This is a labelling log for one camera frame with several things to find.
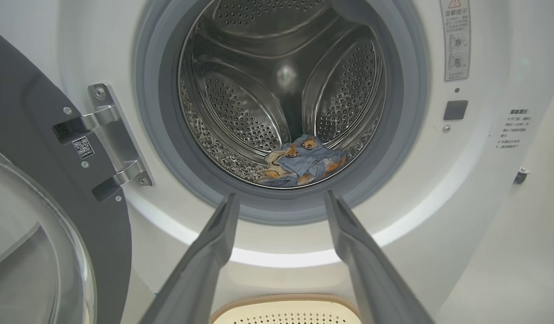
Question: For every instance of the stainless steel washer drum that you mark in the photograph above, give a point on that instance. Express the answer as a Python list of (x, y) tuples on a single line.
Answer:
[(241, 112)]

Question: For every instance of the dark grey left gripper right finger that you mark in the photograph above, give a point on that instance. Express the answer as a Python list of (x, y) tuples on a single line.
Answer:
[(376, 283)]

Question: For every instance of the grey washing machine door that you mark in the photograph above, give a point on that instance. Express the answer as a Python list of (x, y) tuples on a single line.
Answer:
[(34, 112)]

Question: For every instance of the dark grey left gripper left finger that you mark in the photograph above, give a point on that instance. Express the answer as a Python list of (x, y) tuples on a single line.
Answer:
[(200, 274)]

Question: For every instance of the tall warning sticker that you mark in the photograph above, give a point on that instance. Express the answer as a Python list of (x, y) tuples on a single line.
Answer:
[(455, 45)]

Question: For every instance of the black door latch socket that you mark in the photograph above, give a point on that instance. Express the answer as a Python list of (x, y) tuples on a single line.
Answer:
[(455, 110)]

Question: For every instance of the silver door hinge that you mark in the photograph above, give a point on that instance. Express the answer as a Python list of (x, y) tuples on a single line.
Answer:
[(110, 135)]

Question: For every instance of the white front-load washing machine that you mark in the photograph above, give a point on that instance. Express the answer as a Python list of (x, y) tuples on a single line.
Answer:
[(461, 180)]

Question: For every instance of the small QR code sticker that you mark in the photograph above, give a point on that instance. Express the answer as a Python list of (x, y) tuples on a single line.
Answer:
[(83, 147)]

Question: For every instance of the blue bear-print garment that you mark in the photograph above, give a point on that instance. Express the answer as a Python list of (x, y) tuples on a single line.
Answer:
[(313, 157), (277, 173)]

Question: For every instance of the small printed text label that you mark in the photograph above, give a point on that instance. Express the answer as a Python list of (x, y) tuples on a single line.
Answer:
[(513, 130)]

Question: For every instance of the white perforated laundry basket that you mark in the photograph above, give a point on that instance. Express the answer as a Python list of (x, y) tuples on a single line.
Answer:
[(286, 315)]

